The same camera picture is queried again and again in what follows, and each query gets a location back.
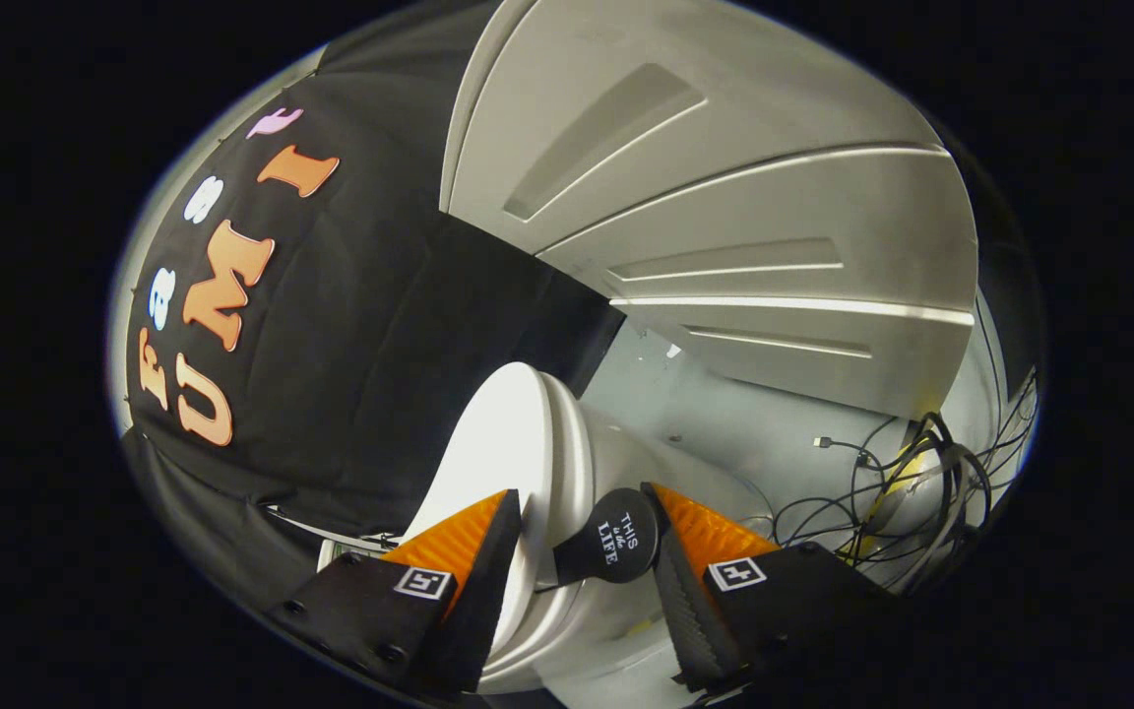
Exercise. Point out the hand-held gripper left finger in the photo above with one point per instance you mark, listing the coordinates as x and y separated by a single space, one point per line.
488 581

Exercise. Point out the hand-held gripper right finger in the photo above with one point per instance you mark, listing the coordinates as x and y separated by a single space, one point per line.
685 611

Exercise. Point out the white toilet lid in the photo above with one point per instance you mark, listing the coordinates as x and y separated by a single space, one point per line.
498 433

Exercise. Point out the white toilet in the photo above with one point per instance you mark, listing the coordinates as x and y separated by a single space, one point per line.
646 468

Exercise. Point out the black backdrop cloth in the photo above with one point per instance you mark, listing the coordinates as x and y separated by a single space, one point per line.
370 325

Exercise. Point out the white drawer cabinet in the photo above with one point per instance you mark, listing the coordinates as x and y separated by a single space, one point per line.
724 187

